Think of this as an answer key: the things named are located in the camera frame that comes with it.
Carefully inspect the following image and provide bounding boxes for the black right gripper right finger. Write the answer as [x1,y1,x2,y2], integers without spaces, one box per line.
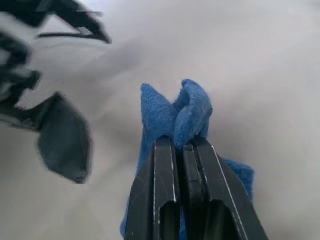
[181,138,270,240]

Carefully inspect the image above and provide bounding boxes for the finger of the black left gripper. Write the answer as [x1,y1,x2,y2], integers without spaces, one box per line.
[14,91,93,185]
[0,0,113,45]

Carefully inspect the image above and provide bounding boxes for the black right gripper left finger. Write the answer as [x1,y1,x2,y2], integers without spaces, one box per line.
[124,138,181,240]

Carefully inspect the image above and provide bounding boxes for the blue cloth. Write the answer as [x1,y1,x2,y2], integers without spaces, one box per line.
[119,78,256,240]

